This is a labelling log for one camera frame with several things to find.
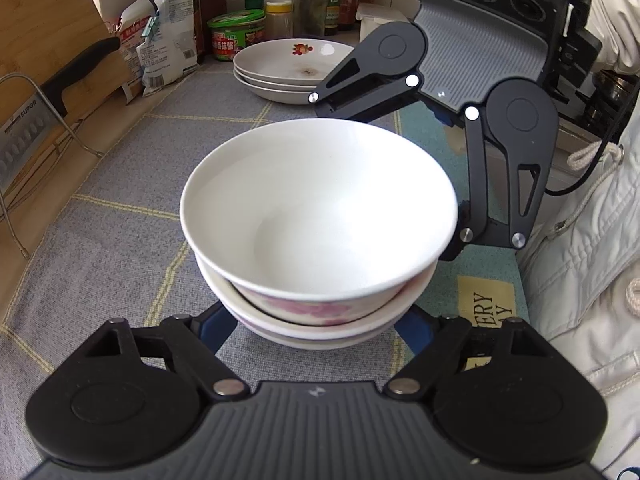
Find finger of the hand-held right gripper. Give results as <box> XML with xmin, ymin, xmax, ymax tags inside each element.
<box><xmin>306</xmin><ymin>52</ymin><xmax>423</xmax><ymax>123</ymax></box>
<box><xmin>442</xmin><ymin>107</ymin><xmax>553</xmax><ymax>261</ymax></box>

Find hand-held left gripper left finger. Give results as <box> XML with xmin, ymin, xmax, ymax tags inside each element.
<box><xmin>85</xmin><ymin>302</ymin><xmax>249</xmax><ymax>401</ymax></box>

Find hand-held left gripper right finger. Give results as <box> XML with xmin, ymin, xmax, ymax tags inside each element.
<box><xmin>384</xmin><ymin>307</ymin><xmax>553</xmax><ymax>401</ymax></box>

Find white bowl pink flowers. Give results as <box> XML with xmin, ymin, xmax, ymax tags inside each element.
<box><xmin>220</xmin><ymin>285</ymin><xmax>416</xmax><ymax>351</ymax></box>
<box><xmin>195</xmin><ymin>250</ymin><xmax>441</xmax><ymax>341</ymax></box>
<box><xmin>180</xmin><ymin>118</ymin><xmax>459</xmax><ymax>325</ymax></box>

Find white plate fruit print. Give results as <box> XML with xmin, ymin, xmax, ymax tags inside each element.
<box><xmin>245</xmin><ymin>82</ymin><xmax>321</xmax><ymax>106</ymax></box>
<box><xmin>234</xmin><ymin>67</ymin><xmax>328</xmax><ymax>97</ymax></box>
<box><xmin>232</xmin><ymin>38</ymin><xmax>357</xmax><ymax>86</ymax></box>

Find white plastic container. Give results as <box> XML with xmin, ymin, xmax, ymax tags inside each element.
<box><xmin>356</xmin><ymin>2</ymin><xmax>413</xmax><ymax>46</ymax></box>

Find glass bottle red cap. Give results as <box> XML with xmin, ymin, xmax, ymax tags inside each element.
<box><xmin>292</xmin><ymin>0</ymin><xmax>328</xmax><ymax>38</ymax></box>

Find yellow lidded spice jar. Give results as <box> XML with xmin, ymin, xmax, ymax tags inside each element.
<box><xmin>265</xmin><ymin>1</ymin><xmax>294</xmax><ymax>41</ymax></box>

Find grey checked table mat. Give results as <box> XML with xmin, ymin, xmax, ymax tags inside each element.
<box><xmin>0</xmin><ymin>62</ymin><xmax>531</xmax><ymax>466</ymax></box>

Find green lidded sauce jar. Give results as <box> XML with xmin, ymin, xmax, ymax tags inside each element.
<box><xmin>207</xmin><ymin>10</ymin><xmax>267</xmax><ymax>63</ymax></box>

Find person's white jacket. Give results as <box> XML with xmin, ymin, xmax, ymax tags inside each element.
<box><xmin>515</xmin><ymin>105</ymin><xmax>640</xmax><ymax>480</ymax></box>

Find white blue food bag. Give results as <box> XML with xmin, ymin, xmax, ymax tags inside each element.
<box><xmin>136</xmin><ymin>0</ymin><xmax>198</xmax><ymax>98</ymax></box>

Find white red food bag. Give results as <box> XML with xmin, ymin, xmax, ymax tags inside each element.
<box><xmin>102</xmin><ymin>0</ymin><xmax>161</xmax><ymax>106</ymax></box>

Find bamboo cutting board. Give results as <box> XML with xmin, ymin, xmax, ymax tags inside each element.
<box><xmin>0</xmin><ymin>0</ymin><xmax>136</xmax><ymax>131</ymax></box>

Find black cable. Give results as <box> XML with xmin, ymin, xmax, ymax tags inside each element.
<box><xmin>544</xmin><ymin>80</ymin><xmax>638</xmax><ymax>197</ymax></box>

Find metal wire rack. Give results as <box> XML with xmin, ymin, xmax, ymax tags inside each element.
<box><xmin>0</xmin><ymin>72</ymin><xmax>106</xmax><ymax>261</ymax></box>

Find black handled kitchen knife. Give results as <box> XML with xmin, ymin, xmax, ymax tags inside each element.
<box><xmin>0</xmin><ymin>37</ymin><xmax>122</xmax><ymax>188</ymax></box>

